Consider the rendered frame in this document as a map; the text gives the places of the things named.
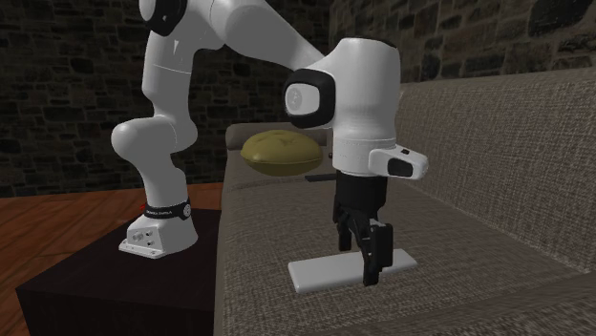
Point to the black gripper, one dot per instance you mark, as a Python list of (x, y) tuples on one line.
[(361, 191)]

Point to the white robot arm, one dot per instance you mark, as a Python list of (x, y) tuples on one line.
[(163, 93)]

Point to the white flat rectangular slab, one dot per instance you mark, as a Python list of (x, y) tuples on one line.
[(326, 272)]

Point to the olive green cushion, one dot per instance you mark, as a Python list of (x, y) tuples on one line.
[(281, 153)]

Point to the grey-brown fabric sofa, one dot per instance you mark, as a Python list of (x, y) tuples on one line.
[(489, 186)]

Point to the dark robot stand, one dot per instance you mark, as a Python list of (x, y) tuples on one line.
[(107, 288)]

